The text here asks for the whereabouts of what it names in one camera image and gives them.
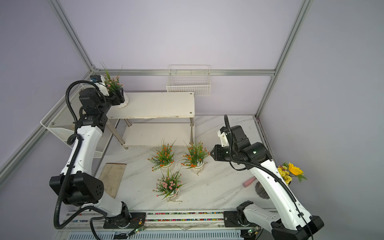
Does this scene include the yellow flowers purple vase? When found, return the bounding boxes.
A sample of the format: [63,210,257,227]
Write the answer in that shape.
[254,161,308,200]

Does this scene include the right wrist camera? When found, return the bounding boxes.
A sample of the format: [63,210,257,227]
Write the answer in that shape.
[218,131,230,148]

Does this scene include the pink flower plant white pot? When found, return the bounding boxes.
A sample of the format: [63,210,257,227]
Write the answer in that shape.
[100,62,129,109]

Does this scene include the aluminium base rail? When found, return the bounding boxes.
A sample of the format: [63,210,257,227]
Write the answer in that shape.
[55,210,272,240]

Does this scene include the white mesh wall shelf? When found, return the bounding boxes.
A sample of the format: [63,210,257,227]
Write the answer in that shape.
[40,84,113,158]

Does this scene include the white two-tier rack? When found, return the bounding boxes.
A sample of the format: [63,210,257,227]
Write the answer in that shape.
[98,92,195,149]

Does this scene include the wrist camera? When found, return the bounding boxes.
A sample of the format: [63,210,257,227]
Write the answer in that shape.
[90,75,109,97]
[218,131,230,148]

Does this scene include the white wire wall basket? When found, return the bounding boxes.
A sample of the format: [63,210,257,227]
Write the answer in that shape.
[166,65,211,97]

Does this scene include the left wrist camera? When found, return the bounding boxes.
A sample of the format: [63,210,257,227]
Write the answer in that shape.
[90,75,109,97]

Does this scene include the orange flower plant white pot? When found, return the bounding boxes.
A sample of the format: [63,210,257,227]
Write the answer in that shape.
[148,140,175,174]

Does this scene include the aluminium frame rails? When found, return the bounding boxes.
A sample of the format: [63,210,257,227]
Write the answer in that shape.
[1,1,313,187]

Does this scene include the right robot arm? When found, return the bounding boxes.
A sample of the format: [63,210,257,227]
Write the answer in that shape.
[210,126,325,240]

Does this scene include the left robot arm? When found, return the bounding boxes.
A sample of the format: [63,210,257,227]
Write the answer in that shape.
[49,88,132,229]

